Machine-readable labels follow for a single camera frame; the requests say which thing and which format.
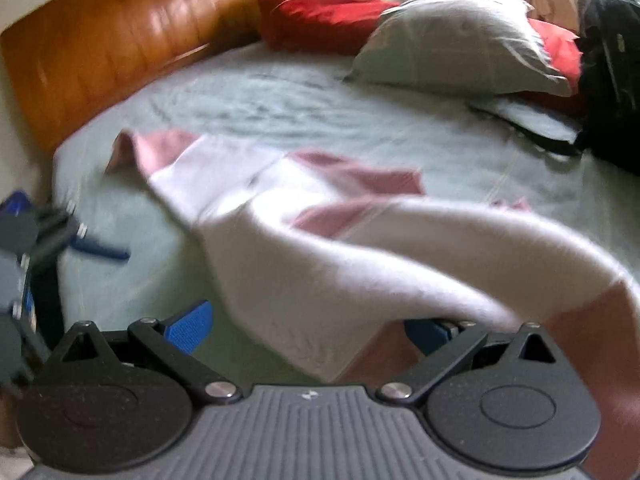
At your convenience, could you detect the red pillow at headboard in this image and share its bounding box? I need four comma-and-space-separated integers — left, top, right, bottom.
257, 0, 397, 56

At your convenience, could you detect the green plaid bed blanket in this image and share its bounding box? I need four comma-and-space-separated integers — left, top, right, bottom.
52, 41, 640, 391

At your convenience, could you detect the wooden headboard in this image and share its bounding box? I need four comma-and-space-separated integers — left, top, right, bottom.
1, 0, 259, 154

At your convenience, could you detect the pink and white sweater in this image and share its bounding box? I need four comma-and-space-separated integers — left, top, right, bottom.
108, 130, 639, 479

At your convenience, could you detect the red quilt behind backpack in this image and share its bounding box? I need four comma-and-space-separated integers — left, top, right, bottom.
518, 18, 582, 119

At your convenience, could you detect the grey pillow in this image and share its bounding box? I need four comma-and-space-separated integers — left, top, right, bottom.
349, 0, 572, 98

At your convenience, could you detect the black backpack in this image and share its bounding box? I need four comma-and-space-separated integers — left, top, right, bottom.
529, 0, 640, 176

